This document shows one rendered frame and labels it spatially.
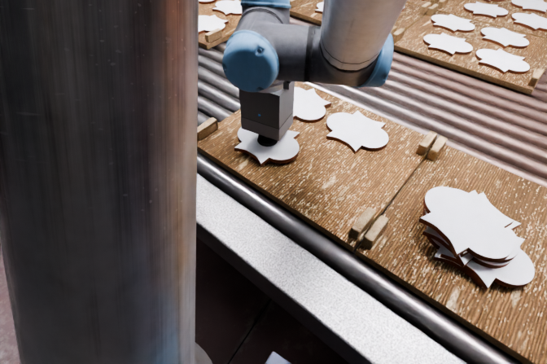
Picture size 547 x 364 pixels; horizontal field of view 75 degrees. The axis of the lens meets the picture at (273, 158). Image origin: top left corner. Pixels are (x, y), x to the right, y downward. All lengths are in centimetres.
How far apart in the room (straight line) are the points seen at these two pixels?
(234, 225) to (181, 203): 49
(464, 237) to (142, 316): 51
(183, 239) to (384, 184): 58
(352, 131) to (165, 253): 67
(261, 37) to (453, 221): 40
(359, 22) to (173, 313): 27
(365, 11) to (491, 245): 42
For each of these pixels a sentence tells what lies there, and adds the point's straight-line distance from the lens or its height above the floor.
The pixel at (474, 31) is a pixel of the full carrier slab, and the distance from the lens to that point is 141.
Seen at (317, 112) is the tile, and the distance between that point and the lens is 84.
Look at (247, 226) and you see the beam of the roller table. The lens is 65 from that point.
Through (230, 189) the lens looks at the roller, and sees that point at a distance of 71.
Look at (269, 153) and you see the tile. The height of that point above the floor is 96.
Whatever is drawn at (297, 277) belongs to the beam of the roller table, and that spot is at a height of 92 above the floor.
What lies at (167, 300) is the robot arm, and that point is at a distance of 18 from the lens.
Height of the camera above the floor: 144
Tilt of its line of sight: 44 degrees down
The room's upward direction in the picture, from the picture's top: straight up
